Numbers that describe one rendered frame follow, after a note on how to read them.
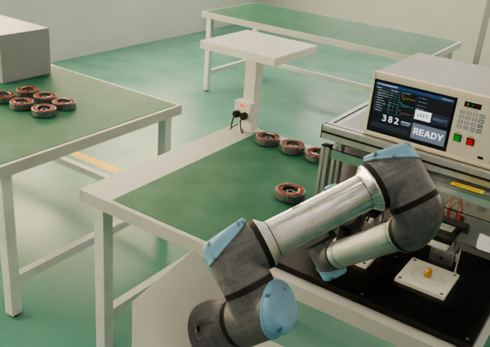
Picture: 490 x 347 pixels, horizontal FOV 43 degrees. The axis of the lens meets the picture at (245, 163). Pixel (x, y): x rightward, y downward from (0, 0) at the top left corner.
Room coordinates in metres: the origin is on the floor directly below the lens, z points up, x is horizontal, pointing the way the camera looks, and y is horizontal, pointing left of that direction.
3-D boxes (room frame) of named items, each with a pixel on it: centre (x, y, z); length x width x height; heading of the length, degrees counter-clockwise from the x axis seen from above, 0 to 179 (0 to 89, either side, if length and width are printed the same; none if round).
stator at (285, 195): (2.11, -0.18, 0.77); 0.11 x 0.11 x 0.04
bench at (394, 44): (5.54, -0.62, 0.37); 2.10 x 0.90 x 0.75; 58
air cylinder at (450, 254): (1.72, -0.65, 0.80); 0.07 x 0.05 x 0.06; 58
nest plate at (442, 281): (1.60, -0.58, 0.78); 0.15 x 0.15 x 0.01; 58
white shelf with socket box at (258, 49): (2.64, -0.02, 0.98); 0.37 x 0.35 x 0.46; 58
